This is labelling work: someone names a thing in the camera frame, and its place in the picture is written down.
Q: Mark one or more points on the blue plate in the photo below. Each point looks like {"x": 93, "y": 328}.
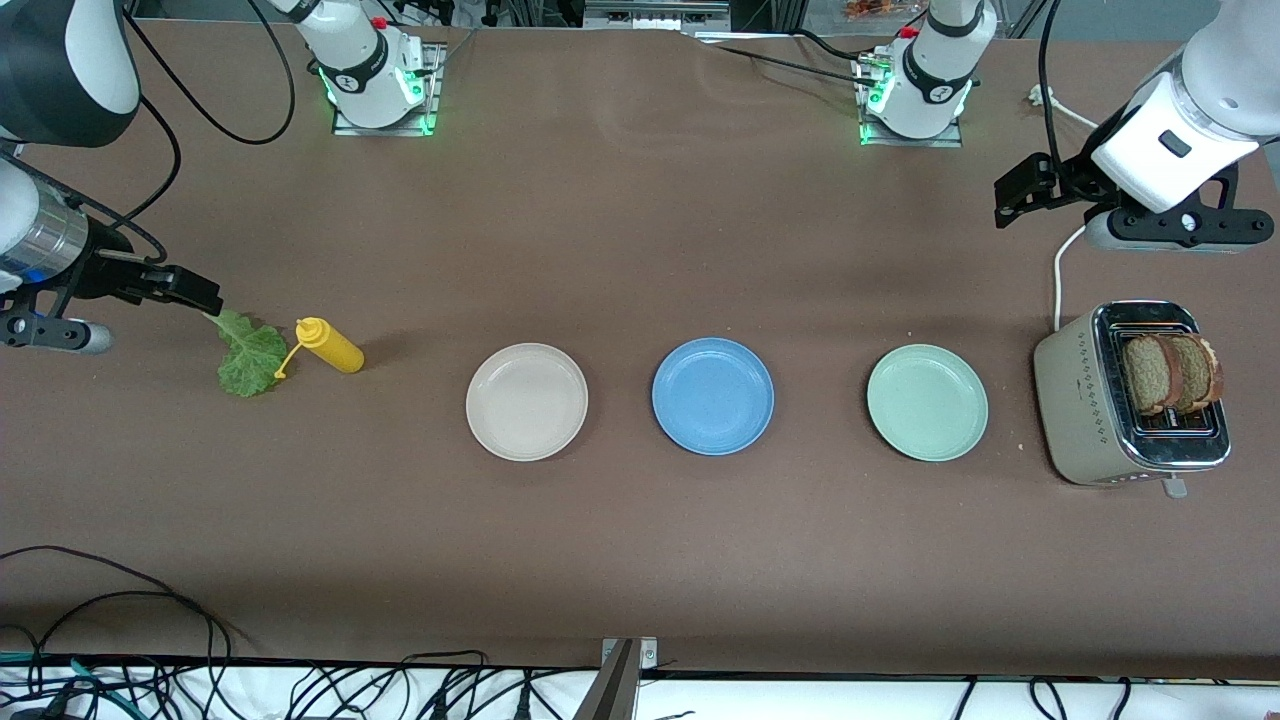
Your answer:
{"x": 712, "y": 396}

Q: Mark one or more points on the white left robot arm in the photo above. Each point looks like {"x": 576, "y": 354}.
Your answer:
{"x": 935, "y": 70}

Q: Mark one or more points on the gray metal box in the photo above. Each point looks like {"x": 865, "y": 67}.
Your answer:
{"x": 650, "y": 12}

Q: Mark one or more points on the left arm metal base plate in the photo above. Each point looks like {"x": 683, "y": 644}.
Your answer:
{"x": 900, "y": 142}

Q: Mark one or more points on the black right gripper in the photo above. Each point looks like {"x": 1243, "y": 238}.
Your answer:
{"x": 103, "y": 273}

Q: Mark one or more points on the silver metal bracket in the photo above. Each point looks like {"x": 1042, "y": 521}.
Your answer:
{"x": 648, "y": 652}

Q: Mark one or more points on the green lettuce leaf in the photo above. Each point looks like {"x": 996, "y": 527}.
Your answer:
{"x": 250, "y": 360}

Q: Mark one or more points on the beige plate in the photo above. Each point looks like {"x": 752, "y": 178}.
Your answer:
{"x": 527, "y": 402}

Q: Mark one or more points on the orange snack packet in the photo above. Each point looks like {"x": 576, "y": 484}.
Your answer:
{"x": 870, "y": 8}

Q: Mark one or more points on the beige chrome toaster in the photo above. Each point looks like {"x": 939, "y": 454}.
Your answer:
{"x": 1085, "y": 400}

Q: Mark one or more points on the green plate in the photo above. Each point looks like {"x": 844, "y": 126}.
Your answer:
{"x": 927, "y": 403}

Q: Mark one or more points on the brown toast bread slice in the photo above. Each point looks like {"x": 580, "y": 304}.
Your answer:
{"x": 1145, "y": 375}
{"x": 1198, "y": 375}

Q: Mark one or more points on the yellow squeeze bottle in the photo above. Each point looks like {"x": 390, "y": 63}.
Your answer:
{"x": 335, "y": 350}

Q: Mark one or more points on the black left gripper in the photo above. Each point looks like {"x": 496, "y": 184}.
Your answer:
{"x": 1076, "y": 178}

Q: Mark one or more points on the black power plug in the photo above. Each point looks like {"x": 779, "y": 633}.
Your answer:
{"x": 520, "y": 705}

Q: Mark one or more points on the gray metal bar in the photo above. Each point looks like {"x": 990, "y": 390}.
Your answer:
{"x": 612, "y": 690}

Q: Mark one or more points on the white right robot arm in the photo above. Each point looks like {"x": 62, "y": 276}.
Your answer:
{"x": 60, "y": 70}

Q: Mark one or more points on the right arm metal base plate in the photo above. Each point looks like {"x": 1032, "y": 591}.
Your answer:
{"x": 436, "y": 90}

